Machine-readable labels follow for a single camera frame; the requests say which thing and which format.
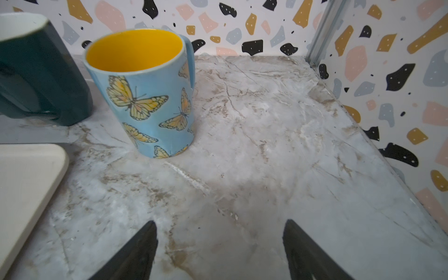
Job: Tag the blue glazed mug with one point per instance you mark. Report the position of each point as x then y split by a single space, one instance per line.
147 77

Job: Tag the dark green mug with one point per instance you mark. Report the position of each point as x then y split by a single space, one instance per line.
39 78

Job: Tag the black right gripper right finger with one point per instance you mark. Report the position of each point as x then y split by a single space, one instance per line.
306 259

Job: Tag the beige rectangular tray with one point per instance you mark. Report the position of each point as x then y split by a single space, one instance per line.
30 174

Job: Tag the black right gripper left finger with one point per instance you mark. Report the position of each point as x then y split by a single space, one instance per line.
135 259

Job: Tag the aluminium corner post right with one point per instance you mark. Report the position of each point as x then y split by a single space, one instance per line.
327 27

